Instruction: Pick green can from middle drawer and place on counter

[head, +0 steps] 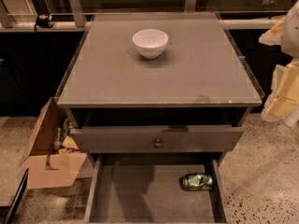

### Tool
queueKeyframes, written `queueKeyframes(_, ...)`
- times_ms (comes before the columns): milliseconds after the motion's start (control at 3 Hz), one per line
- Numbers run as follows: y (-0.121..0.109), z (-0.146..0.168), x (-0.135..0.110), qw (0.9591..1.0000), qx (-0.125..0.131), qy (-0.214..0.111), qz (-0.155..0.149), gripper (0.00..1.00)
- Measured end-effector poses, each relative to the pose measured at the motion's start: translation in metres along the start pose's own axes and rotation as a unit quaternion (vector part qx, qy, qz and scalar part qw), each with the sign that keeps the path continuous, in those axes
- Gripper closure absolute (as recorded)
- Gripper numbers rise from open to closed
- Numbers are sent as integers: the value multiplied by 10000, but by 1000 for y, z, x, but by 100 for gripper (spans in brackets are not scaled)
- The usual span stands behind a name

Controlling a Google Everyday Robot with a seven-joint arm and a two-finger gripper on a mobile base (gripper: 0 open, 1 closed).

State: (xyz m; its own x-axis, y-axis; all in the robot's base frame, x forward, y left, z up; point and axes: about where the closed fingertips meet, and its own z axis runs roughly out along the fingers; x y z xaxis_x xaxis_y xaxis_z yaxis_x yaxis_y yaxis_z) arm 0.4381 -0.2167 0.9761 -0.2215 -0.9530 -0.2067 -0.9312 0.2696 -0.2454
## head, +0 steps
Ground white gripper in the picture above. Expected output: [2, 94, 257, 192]
[259, 0, 299, 127]

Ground green soda can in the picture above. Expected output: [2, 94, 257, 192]
[181, 174, 214, 191]

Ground grey drawer cabinet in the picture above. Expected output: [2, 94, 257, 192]
[55, 11, 265, 224]

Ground round brass drawer knob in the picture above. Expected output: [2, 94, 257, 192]
[154, 139, 163, 148]

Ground top grey drawer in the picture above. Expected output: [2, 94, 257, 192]
[71, 125, 243, 153]

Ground open middle grey drawer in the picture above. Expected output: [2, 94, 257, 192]
[84, 154, 232, 224]

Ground metal railing shelf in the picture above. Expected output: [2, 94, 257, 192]
[1, 0, 298, 30]

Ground white ceramic bowl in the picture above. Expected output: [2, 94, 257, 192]
[132, 29, 168, 59]

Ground snack items in box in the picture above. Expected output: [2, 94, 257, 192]
[52, 119, 78, 154]

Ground small black gold object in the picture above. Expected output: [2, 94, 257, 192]
[35, 14, 54, 28]

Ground brown cardboard box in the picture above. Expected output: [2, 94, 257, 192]
[20, 97, 87, 189]

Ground black flat panel edge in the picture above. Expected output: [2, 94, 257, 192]
[3, 169, 29, 224]

